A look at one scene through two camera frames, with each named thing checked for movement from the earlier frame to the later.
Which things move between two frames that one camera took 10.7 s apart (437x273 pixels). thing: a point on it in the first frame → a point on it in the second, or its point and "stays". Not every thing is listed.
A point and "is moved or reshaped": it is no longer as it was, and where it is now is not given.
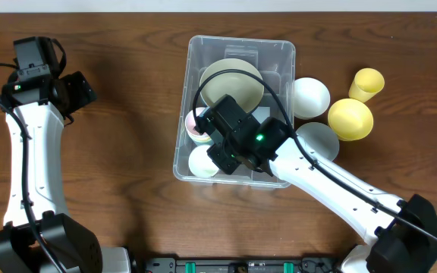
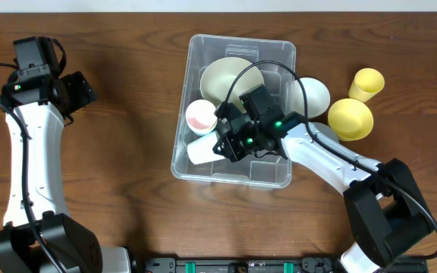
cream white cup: x=200 y=163 is moved or reshaped
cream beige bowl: x=246 y=89 stays
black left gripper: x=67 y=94 stays
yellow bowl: x=350 y=119 stays
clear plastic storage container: x=261 y=71 stays
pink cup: x=190 y=122 is moved or reshaped
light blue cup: x=202 y=142 is moved or reshaped
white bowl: x=311 y=98 stays
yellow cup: x=366 y=83 stays
